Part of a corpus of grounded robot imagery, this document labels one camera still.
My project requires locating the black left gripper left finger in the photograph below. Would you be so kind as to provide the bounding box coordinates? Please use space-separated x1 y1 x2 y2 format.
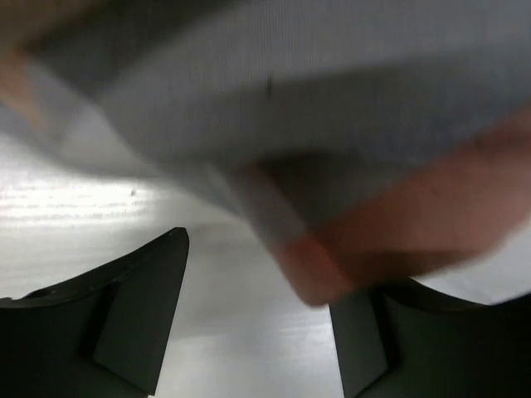
1 228 189 398

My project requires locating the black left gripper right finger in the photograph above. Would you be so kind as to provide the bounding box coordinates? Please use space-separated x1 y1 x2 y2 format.
329 279 530 397

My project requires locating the orange grey checked pillowcase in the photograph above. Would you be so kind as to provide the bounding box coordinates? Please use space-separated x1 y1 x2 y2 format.
1 1 530 305

